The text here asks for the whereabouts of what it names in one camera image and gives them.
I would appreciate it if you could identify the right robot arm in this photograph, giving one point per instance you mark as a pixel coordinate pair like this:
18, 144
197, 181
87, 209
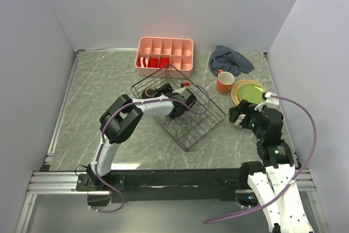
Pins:
272, 178

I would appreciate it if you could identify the black bowl gold rim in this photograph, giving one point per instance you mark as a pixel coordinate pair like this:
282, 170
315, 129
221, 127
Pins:
149, 92

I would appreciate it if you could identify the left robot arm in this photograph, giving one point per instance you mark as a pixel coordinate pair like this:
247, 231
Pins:
120, 120

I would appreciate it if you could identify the black wire dish rack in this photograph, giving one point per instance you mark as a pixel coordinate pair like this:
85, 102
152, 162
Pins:
189, 128

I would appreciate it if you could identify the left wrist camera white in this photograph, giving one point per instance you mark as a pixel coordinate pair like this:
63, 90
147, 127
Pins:
182, 88

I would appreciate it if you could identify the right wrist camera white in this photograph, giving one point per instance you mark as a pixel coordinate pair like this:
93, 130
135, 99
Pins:
270, 100

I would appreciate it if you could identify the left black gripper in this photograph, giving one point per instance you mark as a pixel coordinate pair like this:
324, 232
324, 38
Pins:
166, 88

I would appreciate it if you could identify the red white striped roll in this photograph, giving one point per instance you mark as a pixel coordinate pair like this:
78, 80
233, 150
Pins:
143, 62

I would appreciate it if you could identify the pink patterned bowl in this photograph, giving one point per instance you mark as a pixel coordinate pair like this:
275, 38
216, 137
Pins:
237, 120

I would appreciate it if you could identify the red roll right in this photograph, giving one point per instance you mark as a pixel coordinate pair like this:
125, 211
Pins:
164, 62

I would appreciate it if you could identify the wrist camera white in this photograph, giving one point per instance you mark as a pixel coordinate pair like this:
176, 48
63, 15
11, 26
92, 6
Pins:
270, 100
182, 88

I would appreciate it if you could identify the grey crumpled cloth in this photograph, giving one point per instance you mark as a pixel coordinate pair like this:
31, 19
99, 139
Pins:
225, 59

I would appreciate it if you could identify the clear glass plate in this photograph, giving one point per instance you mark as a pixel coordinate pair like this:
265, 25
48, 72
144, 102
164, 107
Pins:
248, 94

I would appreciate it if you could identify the tan wooden plate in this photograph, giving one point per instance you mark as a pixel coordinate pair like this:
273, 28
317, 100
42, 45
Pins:
249, 90

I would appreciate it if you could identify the red roll middle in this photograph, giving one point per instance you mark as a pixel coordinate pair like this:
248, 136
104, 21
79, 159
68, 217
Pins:
153, 63

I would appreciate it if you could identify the pink compartment organizer box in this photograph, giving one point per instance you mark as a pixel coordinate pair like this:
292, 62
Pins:
179, 50

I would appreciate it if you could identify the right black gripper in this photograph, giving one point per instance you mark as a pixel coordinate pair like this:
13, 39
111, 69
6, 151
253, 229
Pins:
245, 107

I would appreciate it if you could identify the orange mug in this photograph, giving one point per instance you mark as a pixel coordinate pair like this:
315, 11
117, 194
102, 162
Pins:
225, 81

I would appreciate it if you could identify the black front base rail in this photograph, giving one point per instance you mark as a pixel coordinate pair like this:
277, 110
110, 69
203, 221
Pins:
166, 185

